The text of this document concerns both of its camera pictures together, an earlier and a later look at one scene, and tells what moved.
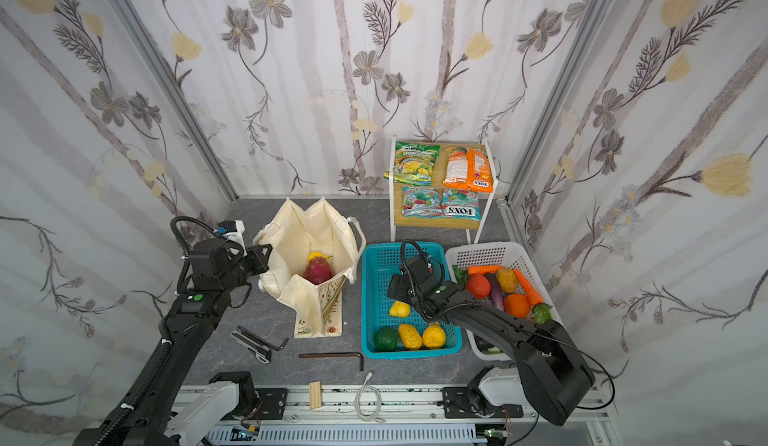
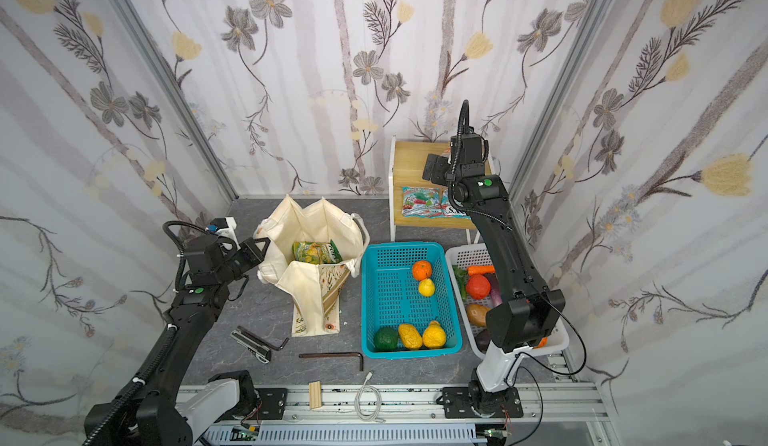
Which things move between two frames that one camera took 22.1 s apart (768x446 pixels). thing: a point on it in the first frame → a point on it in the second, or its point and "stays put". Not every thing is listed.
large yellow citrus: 434,336 stays put
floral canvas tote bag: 313,254 stays put
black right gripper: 402,284 → 436,168
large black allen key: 334,355 stays put
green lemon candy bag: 413,164 → 317,253
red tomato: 479,286 stays put
